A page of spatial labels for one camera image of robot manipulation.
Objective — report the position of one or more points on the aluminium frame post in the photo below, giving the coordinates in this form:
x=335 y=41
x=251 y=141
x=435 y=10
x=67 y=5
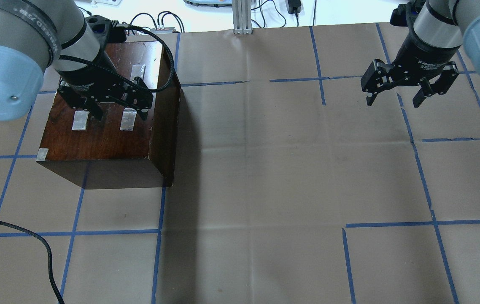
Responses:
x=241 y=10

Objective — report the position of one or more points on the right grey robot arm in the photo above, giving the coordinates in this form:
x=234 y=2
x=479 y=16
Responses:
x=436 y=30

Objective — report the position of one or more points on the brown paper table cover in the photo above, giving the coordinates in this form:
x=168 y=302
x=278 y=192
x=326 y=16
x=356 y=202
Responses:
x=288 y=188

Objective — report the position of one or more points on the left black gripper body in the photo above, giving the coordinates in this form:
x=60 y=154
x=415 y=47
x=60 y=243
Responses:
x=83 y=75

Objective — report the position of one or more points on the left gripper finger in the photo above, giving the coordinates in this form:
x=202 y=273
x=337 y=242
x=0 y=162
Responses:
x=143 y=113
x=93 y=108

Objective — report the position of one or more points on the dark wooden drawer box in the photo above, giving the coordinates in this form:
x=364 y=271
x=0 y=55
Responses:
x=118 y=151

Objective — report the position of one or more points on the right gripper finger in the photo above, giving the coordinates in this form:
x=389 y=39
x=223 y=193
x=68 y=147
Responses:
x=424 y=92
x=371 y=98

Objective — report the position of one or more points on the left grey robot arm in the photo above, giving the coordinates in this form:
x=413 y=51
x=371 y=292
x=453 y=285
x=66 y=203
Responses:
x=40 y=34

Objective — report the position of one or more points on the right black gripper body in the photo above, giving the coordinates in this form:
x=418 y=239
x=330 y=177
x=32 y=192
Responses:
x=419 y=55

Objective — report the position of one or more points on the black power adapter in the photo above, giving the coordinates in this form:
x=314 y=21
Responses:
x=294 y=7

